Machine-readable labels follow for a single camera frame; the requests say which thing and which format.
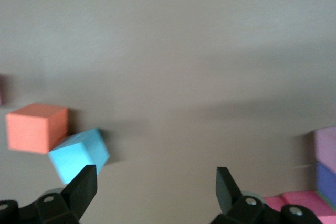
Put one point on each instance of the orange foam cube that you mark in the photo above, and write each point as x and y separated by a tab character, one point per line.
31	129

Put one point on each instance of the blue foam cube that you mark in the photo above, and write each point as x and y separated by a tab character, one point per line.
76	155

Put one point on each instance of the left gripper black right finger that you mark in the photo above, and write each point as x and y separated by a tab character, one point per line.
231	200

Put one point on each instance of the purple foam cube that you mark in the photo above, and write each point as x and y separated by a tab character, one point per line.
325	182

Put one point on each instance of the paper table cover sheet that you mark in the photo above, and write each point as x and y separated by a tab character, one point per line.
168	51

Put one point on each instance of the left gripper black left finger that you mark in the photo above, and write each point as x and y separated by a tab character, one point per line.
78	197

